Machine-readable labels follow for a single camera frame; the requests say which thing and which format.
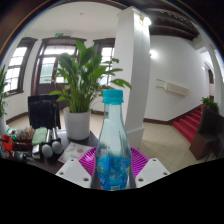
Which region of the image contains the printed paper booklet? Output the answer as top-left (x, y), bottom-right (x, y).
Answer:
top-left (58, 141), bottom-right (93, 164)

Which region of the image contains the flat black case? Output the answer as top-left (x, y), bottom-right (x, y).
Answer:
top-left (13, 150), bottom-right (34, 161)

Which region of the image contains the small green plant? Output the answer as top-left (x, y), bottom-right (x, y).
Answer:
top-left (200, 96), bottom-right (220, 114)

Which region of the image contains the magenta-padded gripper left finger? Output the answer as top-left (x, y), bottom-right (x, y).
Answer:
top-left (55, 146), bottom-right (99, 189)

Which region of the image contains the brown wooden double door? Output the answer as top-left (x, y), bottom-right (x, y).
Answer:
top-left (30, 36), bottom-right (88, 98)

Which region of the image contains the silver-headed black microphone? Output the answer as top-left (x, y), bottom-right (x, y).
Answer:
top-left (50, 127), bottom-right (64, 155)
top-left (40, 128), bottom-right (54, 158)

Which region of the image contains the clear bottle with teal cap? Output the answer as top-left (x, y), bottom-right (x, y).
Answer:
top-left (95, 89), bottom-right (133, 192)

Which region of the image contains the brown-framed window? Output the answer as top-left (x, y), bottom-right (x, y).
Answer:
top-left (3, 37), bottom-right (38, 96)
top-left (93, 37), bottom-right (116, 86)

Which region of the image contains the black chair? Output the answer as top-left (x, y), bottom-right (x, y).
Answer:
top-left (27, 94), bottom-right (62, 130)

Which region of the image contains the red snack packet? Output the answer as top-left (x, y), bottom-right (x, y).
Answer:
top-left (1, 134), bottom-right (15, 153)

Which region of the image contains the red carpeted staircase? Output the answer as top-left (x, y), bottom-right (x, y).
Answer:
top-left (172, 106), bottom-right (204, 144)

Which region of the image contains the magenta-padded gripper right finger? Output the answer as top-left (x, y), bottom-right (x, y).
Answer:
top-left (128, 146), bottom-right (172, 189)

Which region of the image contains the green notebook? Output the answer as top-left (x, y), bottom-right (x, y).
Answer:
top-left (31, 127), bottom-right (48, 146)

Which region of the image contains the white wall heater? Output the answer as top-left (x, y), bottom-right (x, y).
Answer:
top-left (155, 78), bottom-right (190, 98)

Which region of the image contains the dark wooden cabinet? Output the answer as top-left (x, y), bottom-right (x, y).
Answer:
top-left (189, 108), bottom-right (224, 161)

